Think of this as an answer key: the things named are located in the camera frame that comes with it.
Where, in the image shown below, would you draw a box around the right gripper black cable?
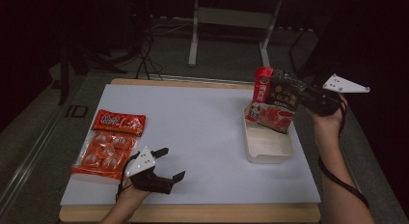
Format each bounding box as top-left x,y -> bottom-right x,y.
317,99 -> 370,210

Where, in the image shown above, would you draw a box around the red and black food packet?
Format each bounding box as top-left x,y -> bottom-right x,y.
245,67 -> 309,135

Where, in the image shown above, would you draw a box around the person's right hand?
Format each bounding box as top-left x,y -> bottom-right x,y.
309,94 -> 348,135

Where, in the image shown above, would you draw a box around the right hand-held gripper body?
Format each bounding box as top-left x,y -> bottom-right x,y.
308,73 -> 370,117

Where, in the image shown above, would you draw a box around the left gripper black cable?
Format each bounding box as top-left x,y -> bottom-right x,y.
115,152 -> 141,201

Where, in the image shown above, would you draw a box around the person's left hand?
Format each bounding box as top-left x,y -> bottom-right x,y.
119,179 -> 152,207

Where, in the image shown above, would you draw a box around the clear bag of orange snacks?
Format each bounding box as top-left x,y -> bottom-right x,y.
70,130 -> 138,182

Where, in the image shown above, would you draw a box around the red orange snack packet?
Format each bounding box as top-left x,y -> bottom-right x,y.
91,108 -> 147,137

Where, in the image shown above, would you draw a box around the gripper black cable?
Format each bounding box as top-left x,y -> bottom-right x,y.
115,152 -> 141,201
317,99 -> 370,210

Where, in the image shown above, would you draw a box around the black floor cables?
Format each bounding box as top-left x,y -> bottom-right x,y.
134,20 -> 164,81

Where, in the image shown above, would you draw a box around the black stand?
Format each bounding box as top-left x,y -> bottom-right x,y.
57,40 -> 128,106
288,24 -> 340,90

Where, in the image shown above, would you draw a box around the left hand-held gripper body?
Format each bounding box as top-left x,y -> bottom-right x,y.
124,146 -> 175,195

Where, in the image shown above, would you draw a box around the white compartment tray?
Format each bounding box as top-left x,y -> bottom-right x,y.
243,104 -> 295,164

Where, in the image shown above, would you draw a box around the white table mat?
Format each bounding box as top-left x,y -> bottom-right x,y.
60,83 -> 322,207

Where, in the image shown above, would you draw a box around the white metal stand frame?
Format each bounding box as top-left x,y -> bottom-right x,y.
187,0 -> 284,73

